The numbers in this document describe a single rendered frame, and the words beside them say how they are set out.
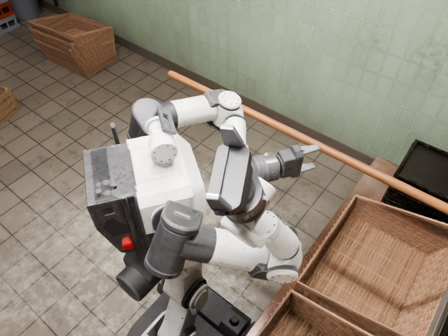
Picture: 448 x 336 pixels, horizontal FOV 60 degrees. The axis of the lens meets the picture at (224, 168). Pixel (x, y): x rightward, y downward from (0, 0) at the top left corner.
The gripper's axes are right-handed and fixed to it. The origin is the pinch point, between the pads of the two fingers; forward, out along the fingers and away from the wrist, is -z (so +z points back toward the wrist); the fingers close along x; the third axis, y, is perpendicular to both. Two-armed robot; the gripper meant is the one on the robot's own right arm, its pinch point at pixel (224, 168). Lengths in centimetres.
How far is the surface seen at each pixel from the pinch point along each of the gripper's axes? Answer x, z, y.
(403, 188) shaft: 26, 72, 38
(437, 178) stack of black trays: 50, 124, 61
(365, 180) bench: 56, 152, 34
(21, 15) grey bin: 237, 231, -335
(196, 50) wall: 180, 210, -107
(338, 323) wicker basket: -18, 103, 24
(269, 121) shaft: 47, 75, -8
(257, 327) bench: -25, 113, -6
